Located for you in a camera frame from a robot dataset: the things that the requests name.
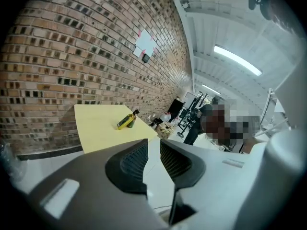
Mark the black cabinet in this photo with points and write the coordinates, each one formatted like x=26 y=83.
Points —
x=175 y=110

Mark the small white paper sheet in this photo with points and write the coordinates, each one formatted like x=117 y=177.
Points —
x=138 y=51

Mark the large white paper sheet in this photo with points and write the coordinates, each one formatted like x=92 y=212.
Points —
x=146 y=42

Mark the black bag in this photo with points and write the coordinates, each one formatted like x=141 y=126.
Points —
x=158 y=122

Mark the black wall display device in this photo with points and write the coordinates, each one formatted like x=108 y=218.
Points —
x=146 y=58

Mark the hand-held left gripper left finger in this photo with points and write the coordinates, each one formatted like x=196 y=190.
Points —
x=127 y=166

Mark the cardboard box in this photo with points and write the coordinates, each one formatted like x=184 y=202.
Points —
x=166 y=130

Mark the person's beige clothing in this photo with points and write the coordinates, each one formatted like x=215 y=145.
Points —
x=292 y=92

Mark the black head camera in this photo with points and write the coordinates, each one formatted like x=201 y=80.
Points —
x=254 y=0

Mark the long ceiling light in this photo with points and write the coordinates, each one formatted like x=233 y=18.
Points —
x=237 y=60
x=211 y=88

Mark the black wheeled stand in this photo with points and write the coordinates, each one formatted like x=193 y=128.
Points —
x=188 y=121

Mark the white plastic jug red label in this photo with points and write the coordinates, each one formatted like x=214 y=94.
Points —
x=167 y=117

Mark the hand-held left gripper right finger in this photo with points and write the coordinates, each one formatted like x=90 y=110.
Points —
x=182 y=164

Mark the yellow bottle with dark cap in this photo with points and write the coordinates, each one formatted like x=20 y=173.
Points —
x=124 y=122

